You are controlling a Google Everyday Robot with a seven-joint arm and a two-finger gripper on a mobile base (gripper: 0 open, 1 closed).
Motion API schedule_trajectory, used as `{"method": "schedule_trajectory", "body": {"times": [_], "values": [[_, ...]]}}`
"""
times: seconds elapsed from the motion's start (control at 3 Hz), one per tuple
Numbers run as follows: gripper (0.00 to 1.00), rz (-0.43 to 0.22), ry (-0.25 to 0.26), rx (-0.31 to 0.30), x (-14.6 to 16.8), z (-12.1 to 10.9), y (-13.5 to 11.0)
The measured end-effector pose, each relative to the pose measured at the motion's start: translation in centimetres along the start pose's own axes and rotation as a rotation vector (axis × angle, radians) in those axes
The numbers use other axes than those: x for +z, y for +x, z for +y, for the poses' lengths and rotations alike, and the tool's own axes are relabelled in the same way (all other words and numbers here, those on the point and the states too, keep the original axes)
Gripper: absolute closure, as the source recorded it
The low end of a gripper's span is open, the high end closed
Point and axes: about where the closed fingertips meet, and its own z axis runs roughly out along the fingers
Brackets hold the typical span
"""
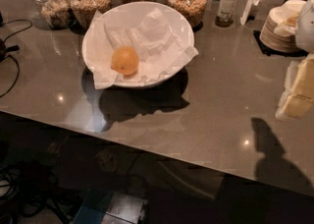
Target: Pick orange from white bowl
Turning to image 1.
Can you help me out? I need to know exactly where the orange fruit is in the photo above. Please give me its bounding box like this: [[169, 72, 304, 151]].
[[111, 46, 139, 76]]

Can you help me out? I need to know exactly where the stack of paper plates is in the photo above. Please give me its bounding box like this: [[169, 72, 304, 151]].
[[259, 0, 305, 53]]

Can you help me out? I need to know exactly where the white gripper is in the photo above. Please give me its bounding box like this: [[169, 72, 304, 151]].
[[275, 0, 314, 121]]

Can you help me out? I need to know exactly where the glass jar with oats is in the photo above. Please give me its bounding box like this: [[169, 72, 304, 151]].
[[33, 0, 76, 29]]

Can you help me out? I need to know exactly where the white bowl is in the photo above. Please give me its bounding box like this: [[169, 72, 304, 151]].
[[81, 1, 195, 89]]

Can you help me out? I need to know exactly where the metal box under table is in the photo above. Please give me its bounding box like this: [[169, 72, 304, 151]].
[[71, 191, 147, 224]]

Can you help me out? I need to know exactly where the black cable bundle on floor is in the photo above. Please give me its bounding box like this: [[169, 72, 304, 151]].
[[0, 155, 79, 224]]

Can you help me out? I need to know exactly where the glass jar with grains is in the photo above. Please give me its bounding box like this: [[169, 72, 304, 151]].
[[69, 0, 113, 31]]

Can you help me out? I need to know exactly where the clear glass bottle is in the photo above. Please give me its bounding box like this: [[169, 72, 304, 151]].
[[215, 0, 236, 28]]

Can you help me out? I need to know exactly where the white paper napkin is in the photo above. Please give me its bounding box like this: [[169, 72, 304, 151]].
[[88, 7, 199, 90]]

